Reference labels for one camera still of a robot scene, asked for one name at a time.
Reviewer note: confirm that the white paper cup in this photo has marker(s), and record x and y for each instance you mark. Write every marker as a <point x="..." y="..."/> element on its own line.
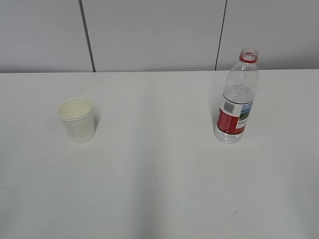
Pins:
<point x="77" y="116"/>

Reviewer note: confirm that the clear water bottle red label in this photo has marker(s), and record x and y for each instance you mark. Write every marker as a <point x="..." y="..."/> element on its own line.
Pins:
<point x="238" y="96"/>

